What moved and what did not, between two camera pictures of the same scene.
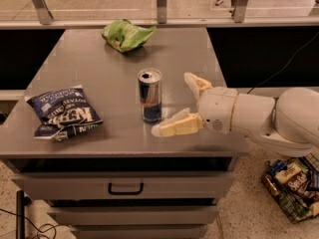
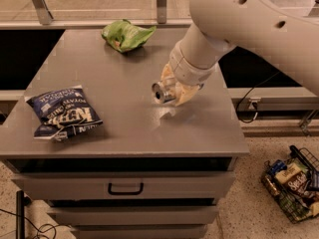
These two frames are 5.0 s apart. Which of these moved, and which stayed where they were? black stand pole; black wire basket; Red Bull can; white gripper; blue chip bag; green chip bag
Moved: Red Bull can; white gripper
Stayed: blue chip bag; green chip bag; black wire basket; black stand pole
